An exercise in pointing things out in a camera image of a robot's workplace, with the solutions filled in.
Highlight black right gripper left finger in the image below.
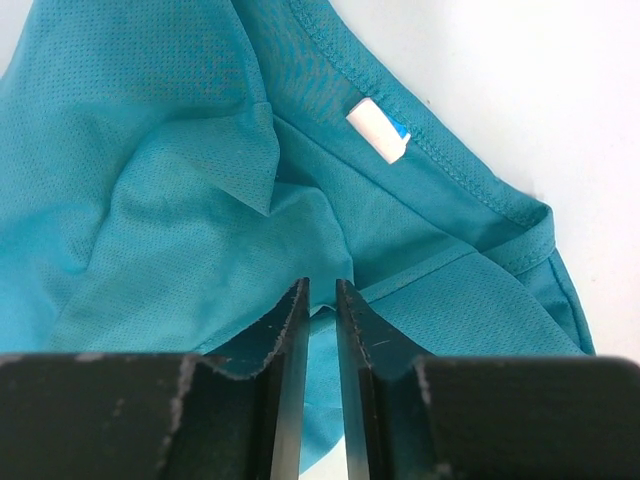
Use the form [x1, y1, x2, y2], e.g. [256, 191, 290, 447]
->
[1, 278, 309, 479]

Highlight teal t shirt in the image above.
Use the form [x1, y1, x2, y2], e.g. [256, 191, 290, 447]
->
[1, 1, 594, 469]

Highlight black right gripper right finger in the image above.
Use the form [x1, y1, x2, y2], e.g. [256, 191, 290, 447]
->
[336, 280, 639, 479]

